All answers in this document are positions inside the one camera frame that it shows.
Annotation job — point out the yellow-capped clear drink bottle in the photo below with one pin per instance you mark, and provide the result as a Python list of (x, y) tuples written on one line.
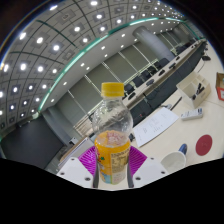
[(112, 160)]

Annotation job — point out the black stapler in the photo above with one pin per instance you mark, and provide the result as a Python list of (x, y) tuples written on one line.
[(198, 90)]

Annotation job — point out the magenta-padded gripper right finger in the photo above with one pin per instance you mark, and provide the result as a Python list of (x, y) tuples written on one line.
[(148, 170)]

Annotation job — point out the white remote control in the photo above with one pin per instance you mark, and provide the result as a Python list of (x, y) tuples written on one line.
[(191, 114)]

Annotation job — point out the white printed paper sheet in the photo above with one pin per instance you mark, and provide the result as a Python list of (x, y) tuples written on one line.
[(155, 126)]

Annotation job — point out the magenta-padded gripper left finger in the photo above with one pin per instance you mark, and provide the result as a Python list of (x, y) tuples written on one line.
[(76, 171)]

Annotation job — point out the ceiling lights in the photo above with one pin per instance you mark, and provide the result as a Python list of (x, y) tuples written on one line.
[(40, 40)]

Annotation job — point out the long curved conference desk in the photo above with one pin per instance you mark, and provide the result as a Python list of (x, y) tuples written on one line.
[(166, 85)]

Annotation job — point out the flat round red coaster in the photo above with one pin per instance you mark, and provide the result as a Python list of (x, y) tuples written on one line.
[(204, 145)]

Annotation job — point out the black pen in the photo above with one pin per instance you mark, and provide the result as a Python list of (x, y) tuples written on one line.
[(176, 103)]

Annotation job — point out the red-labelled cardboard box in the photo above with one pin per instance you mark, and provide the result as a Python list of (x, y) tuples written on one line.
[(220, 86)]

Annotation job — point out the black office chairs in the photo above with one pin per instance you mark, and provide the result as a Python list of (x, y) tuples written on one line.
[(146, 76)]

